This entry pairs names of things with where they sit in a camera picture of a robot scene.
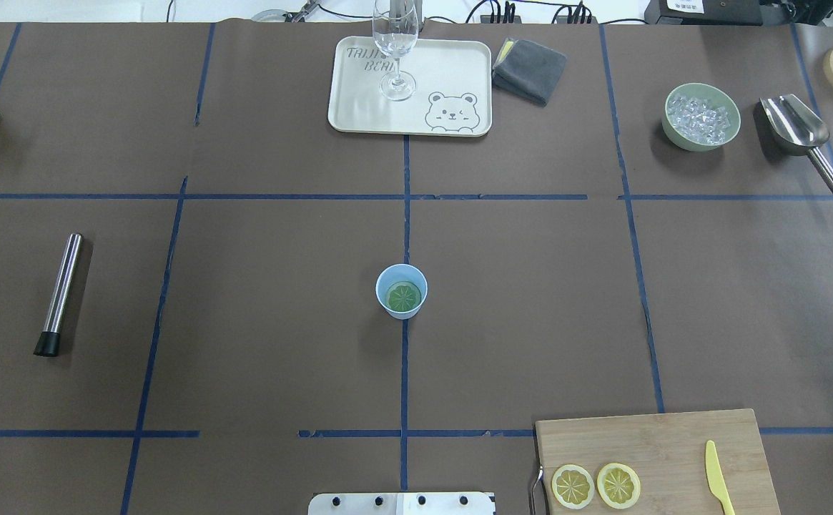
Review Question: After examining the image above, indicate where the steel muddler black tip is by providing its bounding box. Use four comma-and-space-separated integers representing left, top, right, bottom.
33, 232, 83, 358

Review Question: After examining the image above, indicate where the light blue plastic cup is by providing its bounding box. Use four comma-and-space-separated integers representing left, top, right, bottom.
375, 264, 428, 320

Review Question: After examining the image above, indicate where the cream bear serving tray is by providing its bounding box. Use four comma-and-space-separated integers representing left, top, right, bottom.
327, 36, 493, 137

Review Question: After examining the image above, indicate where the folded grey cloth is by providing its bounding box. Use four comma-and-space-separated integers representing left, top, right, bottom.
491, 38, 568, 107

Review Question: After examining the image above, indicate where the clear wine glass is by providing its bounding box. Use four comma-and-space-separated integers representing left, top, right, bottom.
373, 1, 419, 102

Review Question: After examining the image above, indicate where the green bowl of ice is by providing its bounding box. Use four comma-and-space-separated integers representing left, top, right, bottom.
661, 84, 741, 151

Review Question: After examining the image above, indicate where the bamboo cutting board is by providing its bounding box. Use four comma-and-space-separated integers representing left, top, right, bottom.
530, 408, 780, 514

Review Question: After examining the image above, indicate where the yellow plastic knife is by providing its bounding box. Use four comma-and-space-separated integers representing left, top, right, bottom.
704, 440, 736, 515

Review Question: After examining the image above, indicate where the steel ice scoop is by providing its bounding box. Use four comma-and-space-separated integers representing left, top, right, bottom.
759, 94, 833, 195

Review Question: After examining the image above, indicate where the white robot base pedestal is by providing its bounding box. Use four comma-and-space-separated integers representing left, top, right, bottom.
307, 490, 497, 514

